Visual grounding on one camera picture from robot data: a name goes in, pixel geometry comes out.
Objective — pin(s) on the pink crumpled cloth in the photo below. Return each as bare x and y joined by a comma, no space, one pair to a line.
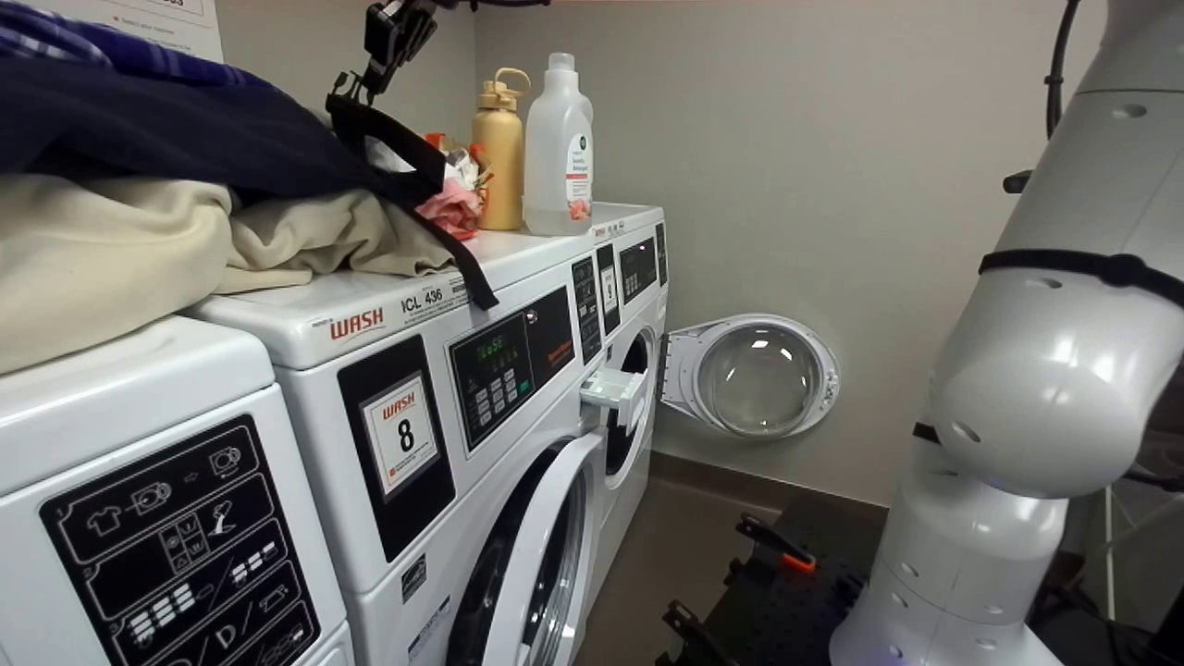
455,204

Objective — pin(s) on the far washer open door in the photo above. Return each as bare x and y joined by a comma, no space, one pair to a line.
751,374

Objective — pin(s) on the gold spray bottle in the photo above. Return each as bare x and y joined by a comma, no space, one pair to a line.
499,150

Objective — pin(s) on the beige cloth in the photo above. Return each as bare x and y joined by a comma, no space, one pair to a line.
85,265

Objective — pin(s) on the white left washing machine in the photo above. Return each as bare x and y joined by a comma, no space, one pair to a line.
154,512

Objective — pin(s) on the white far washing machine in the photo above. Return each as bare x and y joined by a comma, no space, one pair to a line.
623,323

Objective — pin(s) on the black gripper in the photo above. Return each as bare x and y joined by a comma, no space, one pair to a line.
395,34

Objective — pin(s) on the clear plastic jug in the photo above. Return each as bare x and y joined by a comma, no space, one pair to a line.
561,156

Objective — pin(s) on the white washer door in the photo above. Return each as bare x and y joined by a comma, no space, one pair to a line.
527,594

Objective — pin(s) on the white washer number eight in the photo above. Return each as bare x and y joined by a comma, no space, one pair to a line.
404,396

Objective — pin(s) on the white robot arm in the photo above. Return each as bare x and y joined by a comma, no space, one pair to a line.
1052,373

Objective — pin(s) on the black orange floor equipment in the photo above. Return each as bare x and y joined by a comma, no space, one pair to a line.
777,610

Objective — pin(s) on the white washing machine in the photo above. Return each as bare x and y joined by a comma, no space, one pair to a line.
154,512
623,323

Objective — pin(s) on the dark navy backpack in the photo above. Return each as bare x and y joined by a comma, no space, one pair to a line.
89,101

